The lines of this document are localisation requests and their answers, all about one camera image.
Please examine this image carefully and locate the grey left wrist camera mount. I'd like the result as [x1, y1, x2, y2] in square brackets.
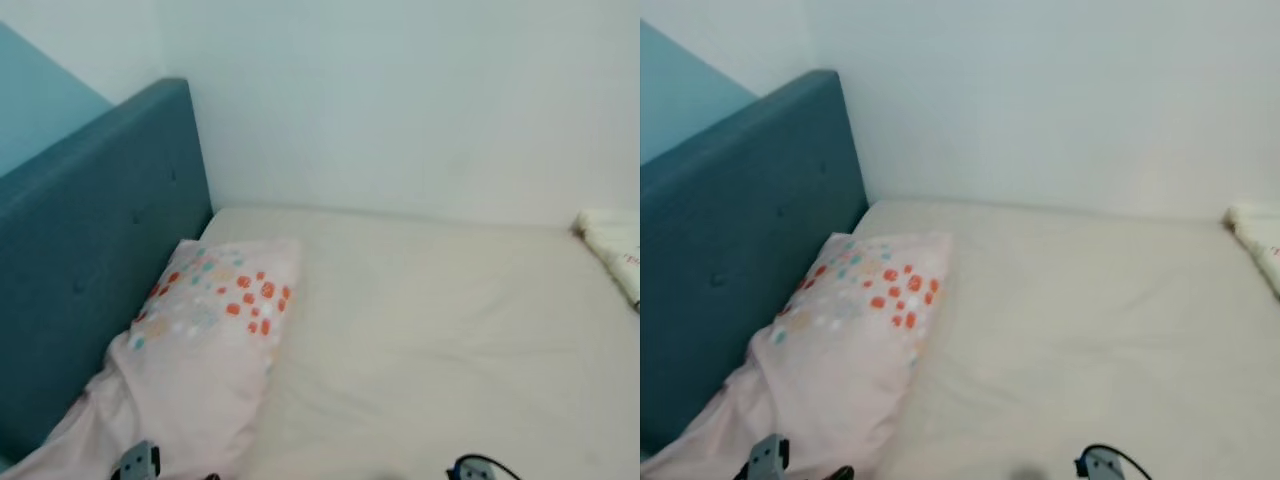
[747, 433, 791, 480]
[117, 440, 162, 480]

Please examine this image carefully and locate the cream cartoon print blanket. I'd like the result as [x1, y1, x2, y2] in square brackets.
[573, 208, 641, 311]
[1224, 202, 1280, 301]

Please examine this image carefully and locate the cream bed mattress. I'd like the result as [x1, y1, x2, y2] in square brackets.
[198, 205, 641, 480]
[850, 198, 1280, 480]

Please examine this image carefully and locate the pink dotted pillow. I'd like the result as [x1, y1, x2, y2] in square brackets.
[0, 237, 302, 480]
[640, 232, 954, 480]

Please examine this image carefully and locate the teal upholstered headboard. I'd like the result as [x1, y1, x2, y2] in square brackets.
[0, 78, 214, 469]
[640, 68, 870, 459]

